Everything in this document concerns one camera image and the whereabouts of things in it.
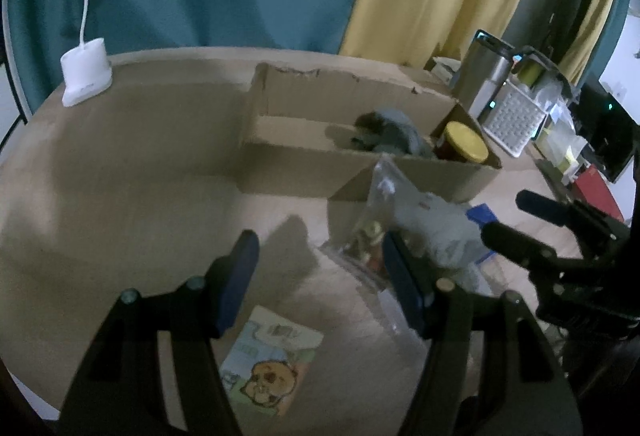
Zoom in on white perforated basket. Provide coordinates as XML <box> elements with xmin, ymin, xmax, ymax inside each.
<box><xmin>482</xmin><ymin>83</ymin><xmax>548</xmax><ymax>159</ymax></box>

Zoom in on cardboard box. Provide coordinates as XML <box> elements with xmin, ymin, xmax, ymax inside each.
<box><xmin>236</xmin><ymin>62</ymin><xmax>503</xmax><ymax>249</ymax></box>

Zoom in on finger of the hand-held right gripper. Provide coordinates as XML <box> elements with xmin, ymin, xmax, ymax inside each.
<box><xmin>480</xmin><ymin>221</ymin><xmax>591</xmax><ymax>277</ymax></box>
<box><xmin>516</xmin><ymin>190</ymin><xmax>631</xmax><ymax>257</ymax></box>

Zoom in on cartoon picture card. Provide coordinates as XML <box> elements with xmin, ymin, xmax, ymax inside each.
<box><xmin>220</xmin><ymin>306</ymin><xmax>325</xmax><ymax>418</ymax></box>

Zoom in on black electronic device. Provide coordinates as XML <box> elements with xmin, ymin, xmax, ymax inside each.
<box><xmin>575</xmin><ymin>76</ymin><xmax>640</xmax><ymax>181</ymax></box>

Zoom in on clear bag of small items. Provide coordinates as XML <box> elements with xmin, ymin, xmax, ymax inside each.
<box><xmin>347</xmin><ymin>155</ymin><xmax>426</xmax><ymax>279</ymax></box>

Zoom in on green bottle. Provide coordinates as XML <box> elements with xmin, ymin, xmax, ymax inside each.
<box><xmin>515</xmin><ymin>58</ymin><xmax>546</xmax><ymax>86</ymax></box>

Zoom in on jar with yellow lid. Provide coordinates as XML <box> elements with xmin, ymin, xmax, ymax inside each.
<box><xmin>434</xmin><ymin>121</ymin><xmax>489</xmax><ymax>164</ymax></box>

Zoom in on red box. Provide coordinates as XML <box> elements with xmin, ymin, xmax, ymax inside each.
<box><xmin>570</xmin><ymin>166</ymin><xmax>626</xmax><ymax>221</ymax></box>

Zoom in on bag of cotton swabs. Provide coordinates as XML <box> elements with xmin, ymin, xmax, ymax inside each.
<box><xmin>318</xmin><ymin>241</ymin><xmax>436</xmax><ymax>339</ymax></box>

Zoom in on steel tumbler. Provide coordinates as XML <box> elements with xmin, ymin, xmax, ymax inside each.
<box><xmin>452</xmin><ymin>30</ymin><xmax>515</xmax><ymax>123</ymax></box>

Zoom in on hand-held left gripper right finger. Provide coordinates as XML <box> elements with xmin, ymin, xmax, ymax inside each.
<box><xmin>381</xmin><ymin>231</ymin><xmax>586</xmax><ymax>436</ymax></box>

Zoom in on white desk lamp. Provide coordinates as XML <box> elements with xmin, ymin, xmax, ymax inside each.
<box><xmin>31</xmin><ymin>0</ymin><xmax>126</xmax><ymax>107</ymax></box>

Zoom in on grey plush toy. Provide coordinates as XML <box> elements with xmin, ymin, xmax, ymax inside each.
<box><xmin>350</xmin><ymin>108</ymin><xmax>433</xmax><ymax>160</ymax></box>

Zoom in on blue packet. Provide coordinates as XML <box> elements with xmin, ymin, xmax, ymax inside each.
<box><xmin>465</xmin><ymin>203</ymin><xmax>501</xmax><ymax>264</ymax></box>

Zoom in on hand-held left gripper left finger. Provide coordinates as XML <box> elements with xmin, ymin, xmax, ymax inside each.
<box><xmin>57</xmin><ymin>230</ymin><xmax>261</xmax><ymax>436</ymax></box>

